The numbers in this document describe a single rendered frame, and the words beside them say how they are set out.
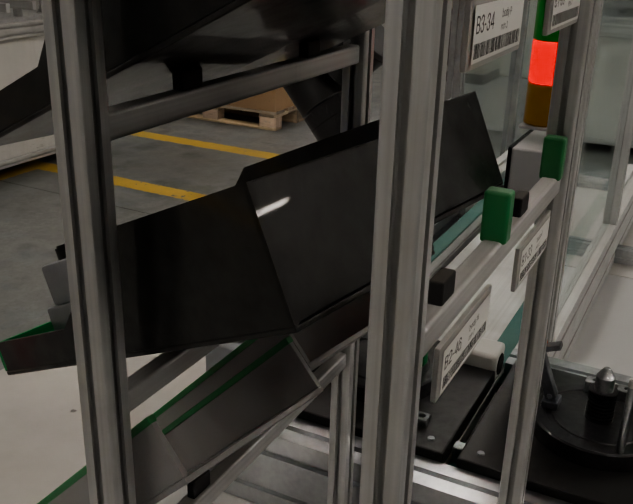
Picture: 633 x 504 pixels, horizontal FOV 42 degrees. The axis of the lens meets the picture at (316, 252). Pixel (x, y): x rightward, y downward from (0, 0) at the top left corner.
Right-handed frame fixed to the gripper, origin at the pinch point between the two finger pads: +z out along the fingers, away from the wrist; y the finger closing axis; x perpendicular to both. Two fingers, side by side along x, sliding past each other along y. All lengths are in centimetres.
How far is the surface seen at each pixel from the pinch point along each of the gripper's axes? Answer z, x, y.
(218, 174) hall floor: -66, 272, 327
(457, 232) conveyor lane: 11, 24, 59
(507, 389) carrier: 25.0, 2.4, 4.7
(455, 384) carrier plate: 21.3, 6.9, 2.6
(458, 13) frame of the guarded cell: -25, 9, 82
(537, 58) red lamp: -6.4, -17.6, 17.6
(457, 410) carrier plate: 22.6, 5.2, -2.8
